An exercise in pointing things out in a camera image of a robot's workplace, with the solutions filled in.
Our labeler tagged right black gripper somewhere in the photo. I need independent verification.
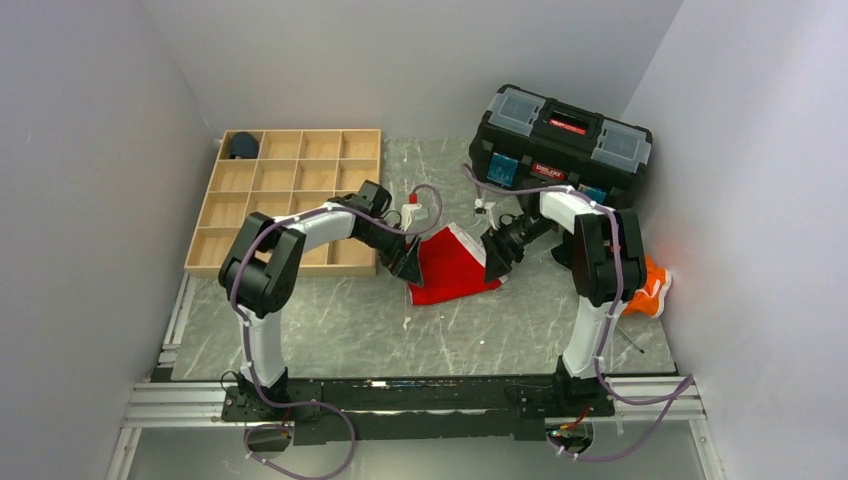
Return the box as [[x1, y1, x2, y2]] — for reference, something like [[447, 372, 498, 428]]
[[481, 216, 557, 285]]

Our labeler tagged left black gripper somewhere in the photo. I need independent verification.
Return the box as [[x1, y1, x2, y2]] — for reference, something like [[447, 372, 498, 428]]
[[356, 221, 424, 287]]

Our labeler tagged red white underwear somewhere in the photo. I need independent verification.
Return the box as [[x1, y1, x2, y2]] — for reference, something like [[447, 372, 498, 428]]
[[408, 222, 508, 306]]

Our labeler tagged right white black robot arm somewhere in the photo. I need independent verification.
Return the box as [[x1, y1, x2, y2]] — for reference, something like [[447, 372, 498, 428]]
[[481, 186, 647, 415]]

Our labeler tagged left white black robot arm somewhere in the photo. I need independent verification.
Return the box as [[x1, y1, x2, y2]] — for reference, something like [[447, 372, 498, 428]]
[[218, 180, 424, 420]]

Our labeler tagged black toolbox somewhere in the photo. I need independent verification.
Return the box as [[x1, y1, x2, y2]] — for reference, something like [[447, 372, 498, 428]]
[[469, 84, 653, 209]]

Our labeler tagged orange garment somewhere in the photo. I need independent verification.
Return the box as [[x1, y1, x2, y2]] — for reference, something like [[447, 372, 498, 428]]
[[622, 255, 673, 318]]

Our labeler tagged wooden compartment tray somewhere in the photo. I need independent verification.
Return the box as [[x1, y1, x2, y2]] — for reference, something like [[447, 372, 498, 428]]
[[184, 129, 382, 278]]

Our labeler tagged yellow black screwdriver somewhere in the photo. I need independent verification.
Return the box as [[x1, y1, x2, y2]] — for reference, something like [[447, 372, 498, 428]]
[[615, 326, 645, 354]]

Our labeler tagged dark blue rolled garment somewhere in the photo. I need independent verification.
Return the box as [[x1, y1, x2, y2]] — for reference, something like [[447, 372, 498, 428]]
[[226, 131, 260, 159]]

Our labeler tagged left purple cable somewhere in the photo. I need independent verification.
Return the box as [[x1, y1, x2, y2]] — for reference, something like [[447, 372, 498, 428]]
[[228, 184, 445, 480]]

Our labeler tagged purple cable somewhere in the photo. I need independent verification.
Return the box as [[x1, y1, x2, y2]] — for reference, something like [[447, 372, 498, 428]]
[[460, 162, 696, 463], [228, 184, 445, 480]]

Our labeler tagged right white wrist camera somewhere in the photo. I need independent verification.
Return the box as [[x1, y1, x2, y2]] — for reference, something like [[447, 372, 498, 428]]
[[473, 198, 497, 227]]

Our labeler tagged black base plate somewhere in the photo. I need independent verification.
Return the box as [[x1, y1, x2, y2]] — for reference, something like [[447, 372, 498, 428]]
[[221, 374, 615, 446]]

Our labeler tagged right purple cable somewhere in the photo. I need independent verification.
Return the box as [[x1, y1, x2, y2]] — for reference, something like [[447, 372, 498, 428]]
[[460, 162, 696, 463]]

